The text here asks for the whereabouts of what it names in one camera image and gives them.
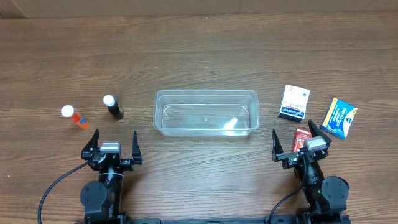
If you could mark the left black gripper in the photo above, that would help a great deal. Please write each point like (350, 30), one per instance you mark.
(129, 163)

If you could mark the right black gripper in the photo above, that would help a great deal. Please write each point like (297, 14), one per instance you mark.
(288, 158)

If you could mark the red and white box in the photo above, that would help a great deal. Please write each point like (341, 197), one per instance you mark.
(300, 135)

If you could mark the white and blue box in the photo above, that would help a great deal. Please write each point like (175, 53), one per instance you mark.
(293, 104)

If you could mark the blue and yellow box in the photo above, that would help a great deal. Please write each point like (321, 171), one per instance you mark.
(338, 118)

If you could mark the black bottle white cap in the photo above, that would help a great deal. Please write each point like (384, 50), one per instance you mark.
(113, 107)

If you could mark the orange bottle white cap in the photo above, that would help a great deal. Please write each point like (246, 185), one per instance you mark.
(69, 112)

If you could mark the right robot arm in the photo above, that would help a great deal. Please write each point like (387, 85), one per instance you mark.
(326, 196)

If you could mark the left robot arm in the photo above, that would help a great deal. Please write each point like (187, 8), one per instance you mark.
(102, 198)

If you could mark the clear plastic container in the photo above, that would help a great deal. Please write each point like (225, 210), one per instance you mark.
(197, 113)

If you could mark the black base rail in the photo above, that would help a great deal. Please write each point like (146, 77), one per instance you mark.
(211, 221)

